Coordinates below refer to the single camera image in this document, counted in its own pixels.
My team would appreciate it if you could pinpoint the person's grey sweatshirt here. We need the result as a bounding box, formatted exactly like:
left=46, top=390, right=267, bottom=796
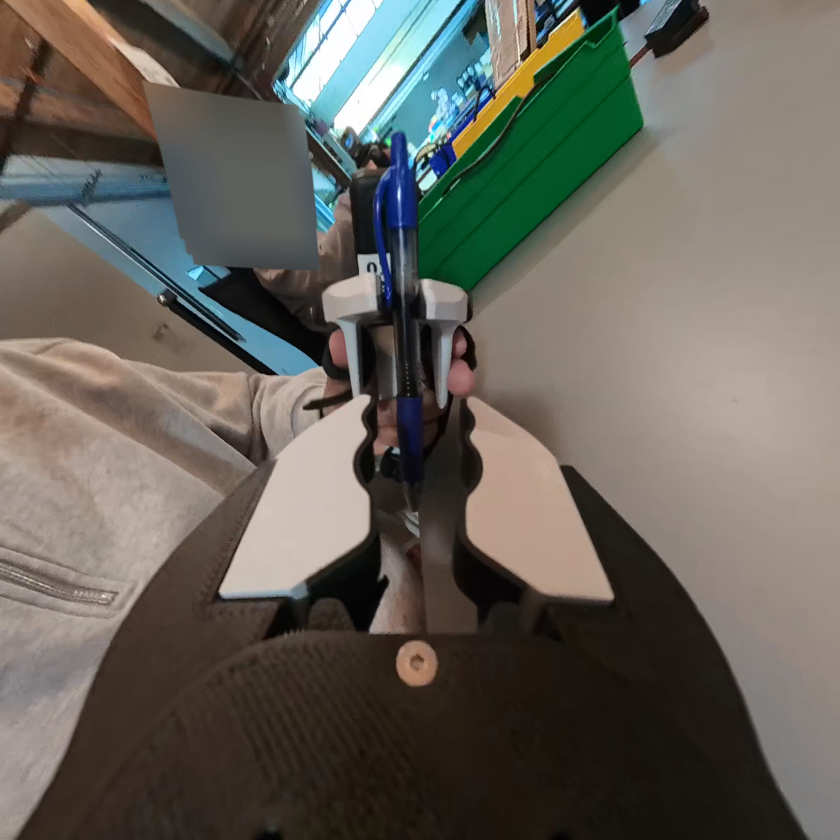
left=0, top=459, right=263, bottom=840

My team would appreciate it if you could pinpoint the green plastic bin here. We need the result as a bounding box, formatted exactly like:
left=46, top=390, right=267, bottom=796
left=416, top=10, right=644, bottom=293

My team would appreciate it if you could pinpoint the person's left hand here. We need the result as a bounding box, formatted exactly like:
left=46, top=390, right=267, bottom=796
left=327, top=325, right=479, bottom=460

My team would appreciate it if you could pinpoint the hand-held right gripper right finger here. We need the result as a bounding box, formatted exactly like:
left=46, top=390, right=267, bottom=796
left=455, top=395, right=616, bottom=603

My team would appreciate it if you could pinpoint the black office chair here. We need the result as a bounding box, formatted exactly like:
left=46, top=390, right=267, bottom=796
left=197, top=266, right=330, bottom=371

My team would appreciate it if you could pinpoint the yellow plastic bin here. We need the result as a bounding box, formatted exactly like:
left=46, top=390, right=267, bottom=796
left=453, top=10, right=586, bottom=158

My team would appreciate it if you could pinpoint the blue ballpoint pen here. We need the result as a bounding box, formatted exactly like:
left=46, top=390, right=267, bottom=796
left=373, top=131, right=426, bottom=514

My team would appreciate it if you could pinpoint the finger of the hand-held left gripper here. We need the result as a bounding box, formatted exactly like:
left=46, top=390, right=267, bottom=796
left=320, top=277, right=385, bottom=399
left=417, top=278, right=475, bottom=409

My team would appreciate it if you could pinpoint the person's left forearm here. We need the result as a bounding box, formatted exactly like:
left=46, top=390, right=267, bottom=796
left=0, top=338, right=332, bottom=480

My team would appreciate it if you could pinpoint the light grey desk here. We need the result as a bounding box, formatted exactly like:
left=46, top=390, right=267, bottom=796
left=420, top=0, right=840, bottom=828

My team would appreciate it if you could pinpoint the small black device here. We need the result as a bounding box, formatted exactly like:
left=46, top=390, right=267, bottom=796
left=646, top=0, right=711, bottom=59

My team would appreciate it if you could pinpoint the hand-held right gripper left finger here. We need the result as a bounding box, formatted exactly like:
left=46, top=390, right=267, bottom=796
left=218, top=394, right=385, bottom=601

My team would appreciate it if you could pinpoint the wire cable tray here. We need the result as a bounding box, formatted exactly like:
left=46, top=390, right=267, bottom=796
left=0, top=164, right=173, bottom=203

